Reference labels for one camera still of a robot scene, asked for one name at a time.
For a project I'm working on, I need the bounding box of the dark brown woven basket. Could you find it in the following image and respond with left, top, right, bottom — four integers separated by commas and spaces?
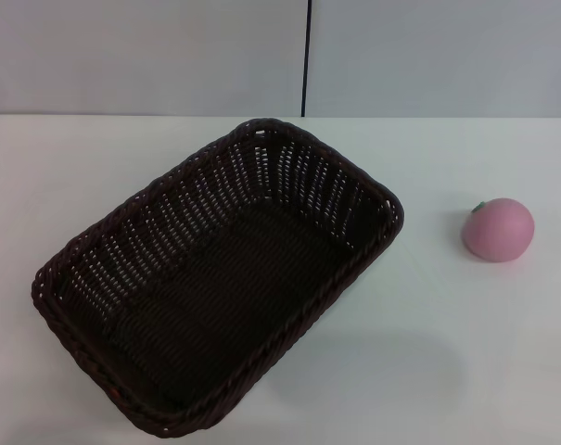
29, 117, 405, 439

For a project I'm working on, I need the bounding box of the pink peach toy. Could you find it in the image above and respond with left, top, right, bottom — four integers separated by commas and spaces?
462, 197, 536, 263

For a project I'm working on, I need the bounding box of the black vertical cable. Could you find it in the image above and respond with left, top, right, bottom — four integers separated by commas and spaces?
300, 0, 314, 118

